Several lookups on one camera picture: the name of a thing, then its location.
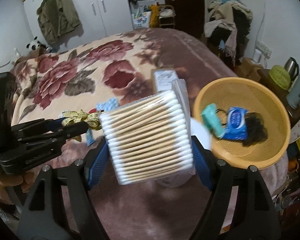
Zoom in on pile of clothes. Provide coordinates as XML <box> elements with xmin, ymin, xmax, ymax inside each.
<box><xmin>204</xmin><ymin>0</ymin><xmax>253</xmax><ymax>63</ymax></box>

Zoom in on stacked cardboard boxes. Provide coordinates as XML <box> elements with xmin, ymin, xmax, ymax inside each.
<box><xmin>235</xmin><ymin>57</ymin><xmax>263</xmax><ymax>82</ymax></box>

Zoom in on wooden rack chair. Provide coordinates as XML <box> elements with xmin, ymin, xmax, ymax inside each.
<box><xmin>159</xmin><ymin>4</ymin><xmax>175</xmax><ymax>29</ymax></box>

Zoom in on dark wooden side table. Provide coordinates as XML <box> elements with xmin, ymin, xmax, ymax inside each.
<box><xmin>257</xmin><ymin>69</ymin><xmax>300</xmax><ymax>127</ymax></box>

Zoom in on cotton swab pack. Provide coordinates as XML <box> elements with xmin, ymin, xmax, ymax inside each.
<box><xmin>100</xmin><ymin>79</ymin><xmax>194</xmax><ymax>185</ymax></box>

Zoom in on white wardrobe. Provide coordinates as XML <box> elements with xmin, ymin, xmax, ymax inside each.
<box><xmin>24</xmin><ymin>0</ymin><xmax>133</xmax><ymax>51</ymax></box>

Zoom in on blue wet wipes pack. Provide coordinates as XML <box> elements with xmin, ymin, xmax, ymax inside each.
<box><xmin>222</xmin><ymin>106</ymin><xmax>248</xmax><ymax>140</ymax></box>

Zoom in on brown cardboard box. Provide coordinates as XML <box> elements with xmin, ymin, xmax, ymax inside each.
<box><xmin>151</xmin><ymin>68</ymin><xmax>179</xmax><ymax>93</ymax></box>

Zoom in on panda plush toy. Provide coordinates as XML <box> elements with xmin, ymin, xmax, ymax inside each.
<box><xmin>26</xmin><ymin>36</ymin><xmax>52</xmax><ymax>53</ymax></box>

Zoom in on black hair net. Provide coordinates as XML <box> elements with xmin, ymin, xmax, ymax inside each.
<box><xmin>242</xmin><ymin>112</ymin><xmax>268</xmax><ymax>147</ymax></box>

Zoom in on olive green jacket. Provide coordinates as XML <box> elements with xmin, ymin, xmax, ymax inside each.
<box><xmin>37</xmin><ymin>0</ymin><xmax>81</xmax><ymax>45</ymax></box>

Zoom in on yellow measuring tape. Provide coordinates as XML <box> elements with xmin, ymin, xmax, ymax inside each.
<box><xmin>62</xmin><ymin>110</ymin><xmax>102</xmax><ymax>131</ymax></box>

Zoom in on red makeup sponge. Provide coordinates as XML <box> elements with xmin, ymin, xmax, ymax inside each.
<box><xmin>88</xmin><ymin>108</ymin><xmax>97</xmax><ymax>114</ymax></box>

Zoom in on white cup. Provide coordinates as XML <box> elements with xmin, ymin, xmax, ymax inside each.
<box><xmin>253</xmin><ymin>48</ymin><xmax>262</xmax><ymax>63</ymax></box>

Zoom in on steel electric kettle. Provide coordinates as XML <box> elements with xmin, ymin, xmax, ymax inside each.
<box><xmin>284</xmin><ymin>57</ymin><xmax>300</xmax><ymax>81</ymax></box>

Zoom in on dark wooden door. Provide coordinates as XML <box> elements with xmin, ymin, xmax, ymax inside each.
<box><xmin>165</xmin><ymin>0</ymin><xmax>205</xmax><ymax>38</ymax></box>

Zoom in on yellow plush toy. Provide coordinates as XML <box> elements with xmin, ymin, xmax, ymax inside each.
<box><xmin>149</xmin><ymin>4</ymin><xmax>159</xmax><ymax>28</ymax></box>

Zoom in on small blue wrapper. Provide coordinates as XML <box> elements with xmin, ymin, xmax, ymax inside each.
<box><xmin>85</xmin><ymin>129</ymin><xmax>95</xmax><ymax>147</ymax></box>

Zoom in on blue white wavy cloth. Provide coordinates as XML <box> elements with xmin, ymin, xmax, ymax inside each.
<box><xmin>96</xmin><ymin>98</ymin><xmax>119</xmax><ymax>112</ymax></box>

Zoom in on white plastic jar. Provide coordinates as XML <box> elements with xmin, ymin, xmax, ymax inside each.
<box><xmin>160</xmin><ymin>117</ymin><xmax>212</xmax><ymax>188</ymax></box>

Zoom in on person's left hand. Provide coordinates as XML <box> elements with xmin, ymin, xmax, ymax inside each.
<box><xmin>0</xmin><ymin>169</ymin><xmax>37</xmax><ymax>205</ymax></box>

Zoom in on floral plush blanket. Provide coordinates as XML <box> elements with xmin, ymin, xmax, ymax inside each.
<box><xmin>12</xmin><ymin>29</ymin><xmax>288</xmax><ymax>239</ymax></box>

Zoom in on white printed shopping bag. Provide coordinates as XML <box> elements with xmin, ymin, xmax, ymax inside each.
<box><xmin>130</xmin><ymin>0</ymin><xmax>156</xmax><ymax>29</ymax></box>

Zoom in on black hair tie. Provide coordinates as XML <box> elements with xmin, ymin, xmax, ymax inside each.
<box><xmin>216</xmin><ymin>108</ymin><xmax>229</xmax><ymax>126</ymax></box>

